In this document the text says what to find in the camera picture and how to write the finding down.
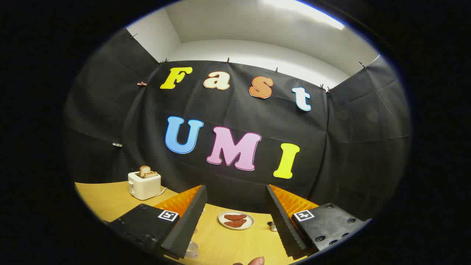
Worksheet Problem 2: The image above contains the black backdrop cloth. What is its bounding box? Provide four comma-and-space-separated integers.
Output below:
63, 28, 412, 221

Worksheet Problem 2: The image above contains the cream toaster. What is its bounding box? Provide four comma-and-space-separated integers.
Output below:
128, 170, 162, 201

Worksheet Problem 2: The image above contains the clear plastic juice bottle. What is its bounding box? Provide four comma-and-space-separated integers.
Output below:
185, 208, 206, 259

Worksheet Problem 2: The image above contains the wooden table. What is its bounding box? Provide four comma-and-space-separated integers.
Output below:
75, 180, 313, 265

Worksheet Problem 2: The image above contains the white plate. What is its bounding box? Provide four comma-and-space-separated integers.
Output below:
218, 211, 255, 230

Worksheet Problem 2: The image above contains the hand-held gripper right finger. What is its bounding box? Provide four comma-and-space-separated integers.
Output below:
265, 185, 372, 258

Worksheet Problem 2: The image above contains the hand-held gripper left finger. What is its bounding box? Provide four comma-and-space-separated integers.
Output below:
104, 185, 208, 260

